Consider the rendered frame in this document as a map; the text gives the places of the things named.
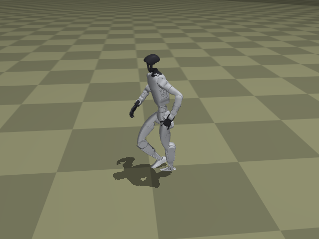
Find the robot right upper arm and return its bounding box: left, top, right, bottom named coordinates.
left=146, top=73, right=151, bottom=92

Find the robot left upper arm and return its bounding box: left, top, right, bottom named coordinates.
left=157, top=78, right=183, bottom=99

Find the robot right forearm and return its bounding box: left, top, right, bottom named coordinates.
left=136, top=88, right=149, bottom=105

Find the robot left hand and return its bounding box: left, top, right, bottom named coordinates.
left=160, top=114, right=174, bottom=130

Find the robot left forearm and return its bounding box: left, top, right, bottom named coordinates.
left=168, top=95, right=182, bottom=120

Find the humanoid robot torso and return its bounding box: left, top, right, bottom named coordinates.
left=148, top=72, right=170, bottom=122

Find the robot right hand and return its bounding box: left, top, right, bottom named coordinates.
left=129, top=100, right=140, bottom=118

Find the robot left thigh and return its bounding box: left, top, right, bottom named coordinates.
left=159, top=116, right=176, bottom=151

